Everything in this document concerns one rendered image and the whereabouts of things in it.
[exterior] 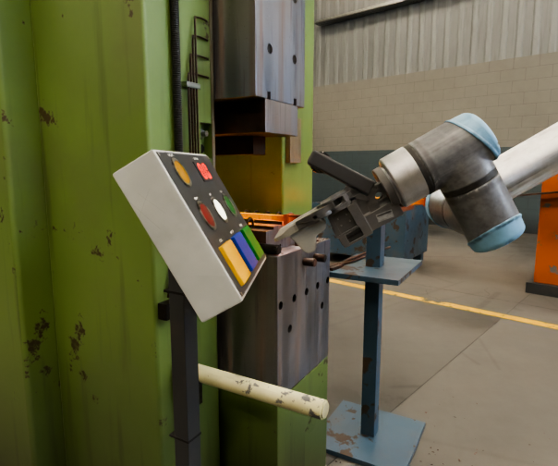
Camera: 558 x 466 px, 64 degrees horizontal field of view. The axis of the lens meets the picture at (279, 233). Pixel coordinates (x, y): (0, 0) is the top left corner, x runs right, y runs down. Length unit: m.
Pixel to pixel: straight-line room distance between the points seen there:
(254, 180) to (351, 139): 8.60
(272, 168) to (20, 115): 0.83
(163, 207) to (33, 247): 0.82
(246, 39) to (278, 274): 0.66
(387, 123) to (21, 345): 8.97
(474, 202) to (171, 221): 0.48
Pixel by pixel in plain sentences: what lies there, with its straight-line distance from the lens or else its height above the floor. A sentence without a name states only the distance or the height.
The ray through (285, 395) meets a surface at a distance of 1.12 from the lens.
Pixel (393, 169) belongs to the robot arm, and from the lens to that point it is 0.72.
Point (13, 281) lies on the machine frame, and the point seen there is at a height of 0.84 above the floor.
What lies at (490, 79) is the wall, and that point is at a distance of 9.18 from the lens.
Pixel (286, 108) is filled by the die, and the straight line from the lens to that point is 1.44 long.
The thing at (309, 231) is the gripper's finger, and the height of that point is 1.07.
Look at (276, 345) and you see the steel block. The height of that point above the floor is 0.65.
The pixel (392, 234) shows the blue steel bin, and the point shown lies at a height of 0.42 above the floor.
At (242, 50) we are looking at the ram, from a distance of 1.34.
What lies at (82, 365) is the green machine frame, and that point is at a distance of 1.52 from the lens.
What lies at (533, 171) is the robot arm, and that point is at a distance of 0.95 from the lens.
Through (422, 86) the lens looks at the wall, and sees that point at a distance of 9.63.
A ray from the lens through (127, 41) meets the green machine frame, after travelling 1.23.
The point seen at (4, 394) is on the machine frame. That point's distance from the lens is 1.72.
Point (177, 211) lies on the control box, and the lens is 0.72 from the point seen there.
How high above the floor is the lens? 1.17
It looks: 9 degrees down
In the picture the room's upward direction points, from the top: straight up
